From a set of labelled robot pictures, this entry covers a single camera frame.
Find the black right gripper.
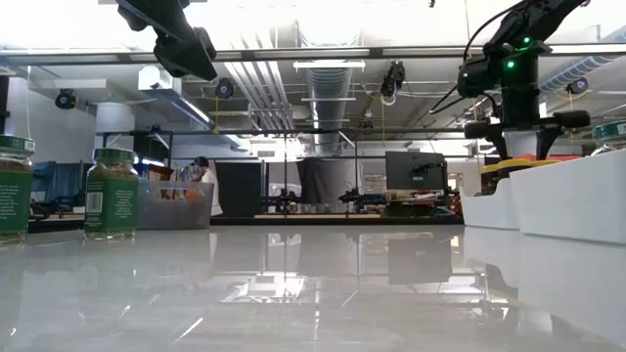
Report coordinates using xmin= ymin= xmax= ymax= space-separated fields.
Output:
xmin=463 ymin=48 xmax=592 ymax=160

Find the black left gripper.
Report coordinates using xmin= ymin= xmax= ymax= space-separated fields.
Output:
xmin=154 ymin=26 xmax=219 ymax=82

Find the yellow-lid dark spice jar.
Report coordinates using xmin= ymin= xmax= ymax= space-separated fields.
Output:
xmin=480 ymin=160 xmax=520 ymax=197
xmin=513 ymin=156 xmax=562 ymax=173

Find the green-lid herb spice jar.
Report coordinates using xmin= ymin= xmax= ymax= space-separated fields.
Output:
xmin=0 ymin=135 xmax=36 ymax=244
xmin=590 ymin=120 xmax=626 ymax=157
xmin=83 ymin=148 xmax=140 ymax=241

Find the white round pillar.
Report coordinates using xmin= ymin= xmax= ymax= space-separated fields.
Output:
xmin=94 ymin=102 xmax=137 ymax=151
xmin=505 ymin=127 xmax=550 ymax=158

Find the white ceiling air unit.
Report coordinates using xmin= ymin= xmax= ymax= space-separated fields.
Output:
xmin=138 ymin=66 xmax=183 ymax=93

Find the white plastic bin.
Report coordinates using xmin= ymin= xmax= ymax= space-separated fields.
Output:
xmin=508 ymin=150 xmax=626 ymax=245
xmin=459 ymin=176 xmax=522 ymax=231

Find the black monitor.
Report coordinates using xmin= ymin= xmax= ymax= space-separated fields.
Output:
xmin=384 ymin=150 xmax=448 ymax=193

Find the ceiling light fixture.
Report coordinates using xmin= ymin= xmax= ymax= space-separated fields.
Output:
xmin=292 ymin=60 xmax=367 ymax=70

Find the person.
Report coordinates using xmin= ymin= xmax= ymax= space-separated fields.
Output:
xmin=189 ymin=155 xmax=225 ymax=217

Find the black partition panel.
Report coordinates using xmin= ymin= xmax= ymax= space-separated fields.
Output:
xmin=214 ymin=161 xmax=269 ymax=219

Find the grey translucent plastic bin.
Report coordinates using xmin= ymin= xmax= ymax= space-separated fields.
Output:
xmin=135 ymin=179 xmax=215 ymax=231

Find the blue fabric cover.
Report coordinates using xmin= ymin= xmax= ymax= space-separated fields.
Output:
xmin=29 ymin=160 xmax=90 ymax=202

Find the dark grey hanging cloth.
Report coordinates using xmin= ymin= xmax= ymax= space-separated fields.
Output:
xmin=296 ymin=156 xmax=363 ymax=205

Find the distant wooden bench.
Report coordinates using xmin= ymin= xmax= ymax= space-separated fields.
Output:
xmin=253 ymin=212 xmax=382 ymax=220

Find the black ceiling cord reel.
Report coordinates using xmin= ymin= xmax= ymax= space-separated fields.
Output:
xmin=565 ymin=76 xmax=590 ymax=96
xmin=54 ymin=89 xmax=78 ymax=110
xmin=380 ymin=61 xmax=407 ymax=107
xmin=214 ymin=77 xmax=235 ymax=100

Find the striped flexible duct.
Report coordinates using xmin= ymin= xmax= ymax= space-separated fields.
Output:
xmin=537 ymin=26 xmax=626 ymax=98

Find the black aluminium rig frame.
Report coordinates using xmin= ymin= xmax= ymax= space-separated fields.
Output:
xmin=0 ymin=42 xmax=626 ymax=68

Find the black distant frame rail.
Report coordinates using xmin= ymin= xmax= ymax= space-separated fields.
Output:
xmin=95 ymin=125 xmax=626 ymax=137

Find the silver ventilation duct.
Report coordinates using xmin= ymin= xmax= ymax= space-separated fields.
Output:
xmin=305 ymin=66 xmax=354 ymax=144

